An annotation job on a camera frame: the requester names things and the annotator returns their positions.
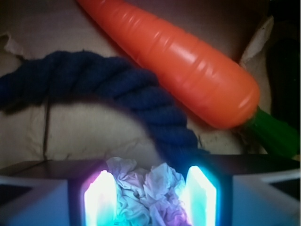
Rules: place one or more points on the orange toy carrot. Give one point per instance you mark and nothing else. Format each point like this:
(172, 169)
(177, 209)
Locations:
(211, 85)

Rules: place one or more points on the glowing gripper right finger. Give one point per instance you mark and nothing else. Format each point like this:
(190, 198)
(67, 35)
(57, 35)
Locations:
(201, 198)

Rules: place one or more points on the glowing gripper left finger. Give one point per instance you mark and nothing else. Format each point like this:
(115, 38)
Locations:
(100, 200)

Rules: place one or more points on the white paper ball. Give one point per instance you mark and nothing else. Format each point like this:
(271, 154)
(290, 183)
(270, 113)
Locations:
(148, 197)

